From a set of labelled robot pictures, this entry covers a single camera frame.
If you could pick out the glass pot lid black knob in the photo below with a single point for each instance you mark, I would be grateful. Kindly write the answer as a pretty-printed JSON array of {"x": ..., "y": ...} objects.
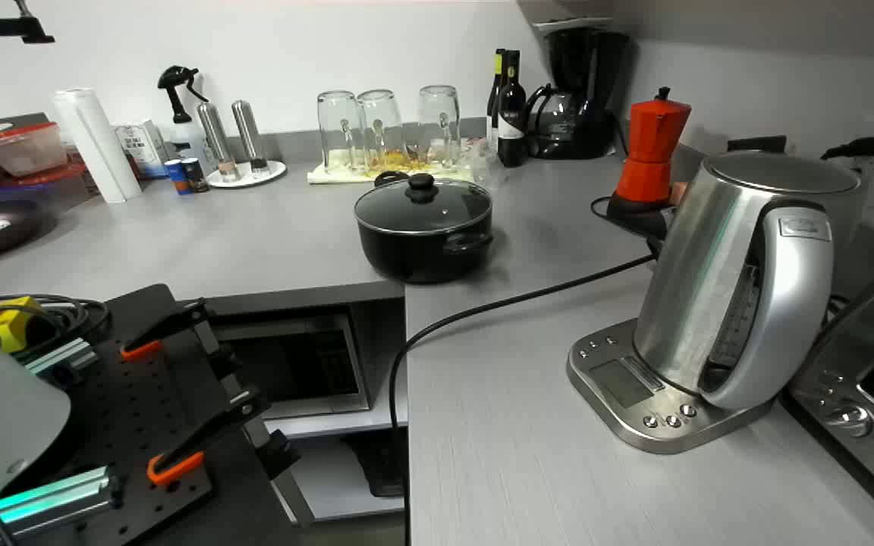
[{"x": 420, "y": 205}]

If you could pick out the black cooking pot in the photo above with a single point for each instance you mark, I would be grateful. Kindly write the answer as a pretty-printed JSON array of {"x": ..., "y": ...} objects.
[{"x": 429, "y": 259}]

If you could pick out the red moka pot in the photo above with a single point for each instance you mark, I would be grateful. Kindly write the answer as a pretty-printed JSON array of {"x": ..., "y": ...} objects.
[{"x": 654, "y": 135}]

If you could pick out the clear drinking glass right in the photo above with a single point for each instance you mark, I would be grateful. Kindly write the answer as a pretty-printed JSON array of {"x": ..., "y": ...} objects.
[{"x": 442, "y": 121}]

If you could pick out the clear drinking glass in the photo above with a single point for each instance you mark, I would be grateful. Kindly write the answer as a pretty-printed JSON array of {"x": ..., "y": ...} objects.
[
  {"x": 339, "y": 130},
  {"x": 442, "y": 121},
  {"x": 380, "y": 121}
]

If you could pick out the clear drinking glass middle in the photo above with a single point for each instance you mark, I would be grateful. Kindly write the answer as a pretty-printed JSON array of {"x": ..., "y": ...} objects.
[{"x": 380, "y": 121}]

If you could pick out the white drying mat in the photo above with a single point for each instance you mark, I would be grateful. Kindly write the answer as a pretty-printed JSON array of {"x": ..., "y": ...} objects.
[{"x": 362, "y": 169}]

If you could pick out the dark wine bottle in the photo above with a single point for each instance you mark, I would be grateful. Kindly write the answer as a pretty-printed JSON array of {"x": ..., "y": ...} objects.
[{"x": 508, "y": 110}]

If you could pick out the clear drinking glass left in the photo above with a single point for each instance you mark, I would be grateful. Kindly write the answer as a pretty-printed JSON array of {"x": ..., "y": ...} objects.
[{"x": 339, "y": 130}]

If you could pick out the kettle base with buttons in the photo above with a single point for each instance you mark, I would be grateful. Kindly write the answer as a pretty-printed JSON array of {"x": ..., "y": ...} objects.
[{"x": 641, "y": 409}]

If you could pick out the black drip coffee maker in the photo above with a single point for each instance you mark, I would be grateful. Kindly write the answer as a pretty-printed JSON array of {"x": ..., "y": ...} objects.
[{"x": 572, "y": 117}]

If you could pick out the white round plate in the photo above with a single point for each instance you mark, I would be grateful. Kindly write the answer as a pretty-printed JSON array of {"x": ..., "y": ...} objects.
[{"x": 248, "y": 177}]

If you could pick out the silver pepper shaker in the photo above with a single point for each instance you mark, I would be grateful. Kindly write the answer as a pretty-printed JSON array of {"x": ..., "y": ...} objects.
[{"x": 251, "y": 135}]

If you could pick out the small dark can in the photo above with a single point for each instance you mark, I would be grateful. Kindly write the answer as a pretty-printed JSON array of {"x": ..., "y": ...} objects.
[{"x": 185, "y": 173}]

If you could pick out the silver salt shaker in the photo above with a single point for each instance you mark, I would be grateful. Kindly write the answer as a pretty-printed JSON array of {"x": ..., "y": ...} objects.
[{"x": 216, "y": 138}]

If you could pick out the black trigger spray bottle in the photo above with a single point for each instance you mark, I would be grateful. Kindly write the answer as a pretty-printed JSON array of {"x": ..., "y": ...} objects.
[{"x": 185, "y": 135}]

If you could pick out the stainless steel electric kettle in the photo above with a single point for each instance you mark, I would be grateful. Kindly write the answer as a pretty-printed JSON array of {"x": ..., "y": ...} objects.
[{"x": 743, "y": 273}]

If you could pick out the white paper roll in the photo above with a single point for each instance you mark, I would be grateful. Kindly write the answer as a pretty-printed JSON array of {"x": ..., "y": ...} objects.
[{"x": 96, "y": 142}]

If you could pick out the clear red plastic container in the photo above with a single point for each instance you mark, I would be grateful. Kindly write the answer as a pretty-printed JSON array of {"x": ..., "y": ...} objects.
[{"x": 30, "y": 149}]

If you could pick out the orange clamp handle upper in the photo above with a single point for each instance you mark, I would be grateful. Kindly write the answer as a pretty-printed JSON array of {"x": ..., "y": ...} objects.
[{"x": 141, "y": 353}]

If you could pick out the orange clamp handle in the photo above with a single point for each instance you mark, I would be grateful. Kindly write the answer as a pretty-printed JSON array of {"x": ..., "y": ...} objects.
[
  {"x": 141, "y": 353},
  {"x": 158, "y": 470}
]

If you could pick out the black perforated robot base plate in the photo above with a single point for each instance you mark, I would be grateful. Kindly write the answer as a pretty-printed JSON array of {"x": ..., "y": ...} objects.
[{"x": 129, "y": 415}]

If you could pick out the orange clamp handle lower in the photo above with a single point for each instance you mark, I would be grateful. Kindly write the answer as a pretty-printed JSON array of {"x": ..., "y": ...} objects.
[{"x": 158, "y": 470}]

